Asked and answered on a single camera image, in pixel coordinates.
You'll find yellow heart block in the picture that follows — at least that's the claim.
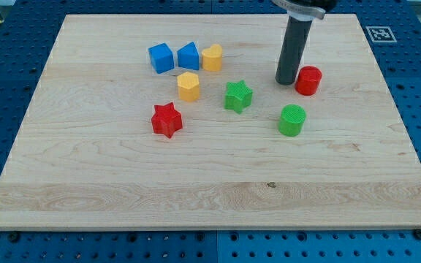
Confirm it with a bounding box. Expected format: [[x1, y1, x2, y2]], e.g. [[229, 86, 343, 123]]
[[202, 44, 223, 72]]

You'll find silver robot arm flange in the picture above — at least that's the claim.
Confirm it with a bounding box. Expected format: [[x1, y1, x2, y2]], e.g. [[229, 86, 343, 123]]
[[271, 0, 338, 21]]

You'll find blue triangle block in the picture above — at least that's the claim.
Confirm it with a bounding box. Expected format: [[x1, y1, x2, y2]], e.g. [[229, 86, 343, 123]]
[[177, 42, 200, 70]]

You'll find red cylinder block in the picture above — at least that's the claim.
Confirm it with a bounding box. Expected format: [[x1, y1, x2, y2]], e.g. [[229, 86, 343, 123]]
[[295, 66, 322, 96]]

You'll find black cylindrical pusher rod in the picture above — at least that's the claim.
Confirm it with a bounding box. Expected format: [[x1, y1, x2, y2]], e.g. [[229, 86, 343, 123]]
[[276, 17, 312, 85]]

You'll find yellow hexagon block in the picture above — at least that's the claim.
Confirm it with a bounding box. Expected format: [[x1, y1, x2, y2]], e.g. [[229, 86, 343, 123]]
[[177, 72, 200, 102]]

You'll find green star block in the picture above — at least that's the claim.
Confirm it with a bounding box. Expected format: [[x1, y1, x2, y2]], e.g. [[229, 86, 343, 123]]
[[224, 80, 253, 114]]

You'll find red star block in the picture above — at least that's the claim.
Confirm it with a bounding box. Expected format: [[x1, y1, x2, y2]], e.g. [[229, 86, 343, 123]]
[[151, 102, 183, 138]]

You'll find blue cube block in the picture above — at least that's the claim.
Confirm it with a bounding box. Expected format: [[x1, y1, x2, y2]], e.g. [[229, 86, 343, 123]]
[[148, 43, 175, 74]]

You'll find light wooden board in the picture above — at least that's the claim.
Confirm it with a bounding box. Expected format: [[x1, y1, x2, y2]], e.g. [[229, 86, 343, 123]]
[[0, 14, 421, 232]]

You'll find green cylinder block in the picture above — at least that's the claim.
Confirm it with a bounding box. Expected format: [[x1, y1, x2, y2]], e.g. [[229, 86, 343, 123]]
[[278, 104, 306, 137]]

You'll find white fiducial marker tag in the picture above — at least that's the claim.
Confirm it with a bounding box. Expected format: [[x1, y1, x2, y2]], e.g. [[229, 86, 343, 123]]
[[365, 26, 397, 43]]

